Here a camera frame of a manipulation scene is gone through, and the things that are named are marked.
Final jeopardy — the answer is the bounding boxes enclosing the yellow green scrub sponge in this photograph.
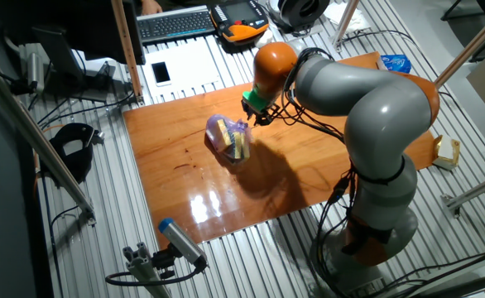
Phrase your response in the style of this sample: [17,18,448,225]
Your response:
[216,118,233,153]
[232,131,252,161]

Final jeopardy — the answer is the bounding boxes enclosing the long aluminium frame bar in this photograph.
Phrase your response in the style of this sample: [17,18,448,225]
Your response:
[0,57,98,227]

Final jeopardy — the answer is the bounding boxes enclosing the black curved headset object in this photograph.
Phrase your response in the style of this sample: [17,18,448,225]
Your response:
[47,122,104,185]

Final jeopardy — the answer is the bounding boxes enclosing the white paper sheets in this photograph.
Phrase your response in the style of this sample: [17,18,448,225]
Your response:
[142,38,223,103]

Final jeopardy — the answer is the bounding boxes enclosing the white smartphone with dark screen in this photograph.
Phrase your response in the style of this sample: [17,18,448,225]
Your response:
[151,60,173,88]

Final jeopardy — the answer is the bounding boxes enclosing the wood coloured frame post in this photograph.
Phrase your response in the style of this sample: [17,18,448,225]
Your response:
[110,0,145,105]

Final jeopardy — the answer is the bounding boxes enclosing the person's bare hand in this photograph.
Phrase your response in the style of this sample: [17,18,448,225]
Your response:
[140,0,164,16]

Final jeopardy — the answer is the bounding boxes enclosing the short aluminium frame bar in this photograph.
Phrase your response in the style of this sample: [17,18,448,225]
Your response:
[439,168,485,219]

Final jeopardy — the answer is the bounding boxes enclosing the black computer monitor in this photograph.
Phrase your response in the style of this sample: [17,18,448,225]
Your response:
[2,0,146,67]

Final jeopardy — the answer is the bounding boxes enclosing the black camera cable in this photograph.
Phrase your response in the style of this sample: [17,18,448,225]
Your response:
[104,258,204,287]

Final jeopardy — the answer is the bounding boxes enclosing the white crumpled paper towel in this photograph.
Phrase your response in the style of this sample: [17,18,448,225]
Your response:
[322,1,367,35]

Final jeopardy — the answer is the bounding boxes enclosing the black round spool device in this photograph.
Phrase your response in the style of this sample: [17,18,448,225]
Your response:
[276,0,331,31]

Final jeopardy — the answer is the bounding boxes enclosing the blue snack packet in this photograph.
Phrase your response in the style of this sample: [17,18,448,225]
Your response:
[379,54,413,76]

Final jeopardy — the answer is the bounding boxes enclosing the aluminium frame post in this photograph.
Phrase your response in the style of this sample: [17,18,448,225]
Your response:
[434,2,485,85]
[330,0,360,47]

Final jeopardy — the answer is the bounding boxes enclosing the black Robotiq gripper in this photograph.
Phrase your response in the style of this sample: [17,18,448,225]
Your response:
[241,99,281,127]

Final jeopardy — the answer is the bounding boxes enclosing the small silver cylinder camera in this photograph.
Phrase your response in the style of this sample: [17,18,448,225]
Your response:
[26,51,46,95]

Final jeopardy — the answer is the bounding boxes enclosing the black computer keyboard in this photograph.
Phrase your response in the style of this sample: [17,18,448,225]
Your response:
[136,5,218,46]

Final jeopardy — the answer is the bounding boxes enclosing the yellow white cardboard box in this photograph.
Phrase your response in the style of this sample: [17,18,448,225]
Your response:
[432,135,462,171]

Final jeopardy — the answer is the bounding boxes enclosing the purple plastic bag of sponges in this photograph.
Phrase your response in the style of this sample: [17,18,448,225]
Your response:
[205,113,254,166]

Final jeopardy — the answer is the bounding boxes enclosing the brown wooden board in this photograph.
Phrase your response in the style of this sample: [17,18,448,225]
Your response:
[122,50,439,250]

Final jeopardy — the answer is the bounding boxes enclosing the grey aluminium profile mount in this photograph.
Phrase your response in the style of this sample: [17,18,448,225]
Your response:
[122,242,172,298]

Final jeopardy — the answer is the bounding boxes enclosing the silver camera with blue cap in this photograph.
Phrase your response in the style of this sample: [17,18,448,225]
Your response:
[157,217,209,269]

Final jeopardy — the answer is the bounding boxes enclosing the orange black teach pendant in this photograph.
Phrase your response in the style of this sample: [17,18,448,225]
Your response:
[209,0,270,44]

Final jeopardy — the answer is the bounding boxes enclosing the black cable bundle along arm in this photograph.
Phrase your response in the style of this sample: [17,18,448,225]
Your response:
[281,47,392,298]

